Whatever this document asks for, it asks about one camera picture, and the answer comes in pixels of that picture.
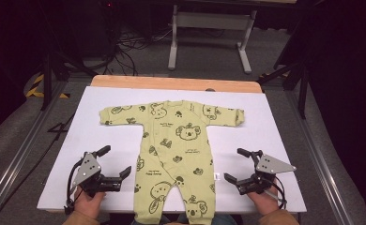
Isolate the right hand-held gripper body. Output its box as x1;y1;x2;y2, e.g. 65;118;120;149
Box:
235;150;297;196

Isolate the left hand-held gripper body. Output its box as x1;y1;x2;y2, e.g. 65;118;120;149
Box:
72;151;123;198

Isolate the green printed baby romper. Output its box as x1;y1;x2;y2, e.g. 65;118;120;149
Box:
99;99;246;225

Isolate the person's left hand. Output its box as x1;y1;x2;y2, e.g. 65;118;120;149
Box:
73;185;107;220

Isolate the person's right hand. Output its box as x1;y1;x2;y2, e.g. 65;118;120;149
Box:
246;183;281;217

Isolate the white board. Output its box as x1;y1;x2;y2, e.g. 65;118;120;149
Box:
37;85;308;215

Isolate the black metal stand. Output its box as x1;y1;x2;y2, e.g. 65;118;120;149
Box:
257;60;311;120

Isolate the black tripod stand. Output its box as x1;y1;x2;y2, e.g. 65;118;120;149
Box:
39;51;99;113

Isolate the yellow black hazard tape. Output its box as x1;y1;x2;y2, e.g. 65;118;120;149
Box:
25;72;71;99

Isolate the wooden table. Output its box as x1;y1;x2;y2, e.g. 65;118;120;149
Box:
90;74;264;94

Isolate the aluminium floor rail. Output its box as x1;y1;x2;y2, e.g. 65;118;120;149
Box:
0;80;69;225
284;90;355;225

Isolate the bundle of floor cables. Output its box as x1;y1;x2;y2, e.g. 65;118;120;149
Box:
100;26;174;77

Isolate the white metal desk frame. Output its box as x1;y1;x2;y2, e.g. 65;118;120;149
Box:
167;3;258;75

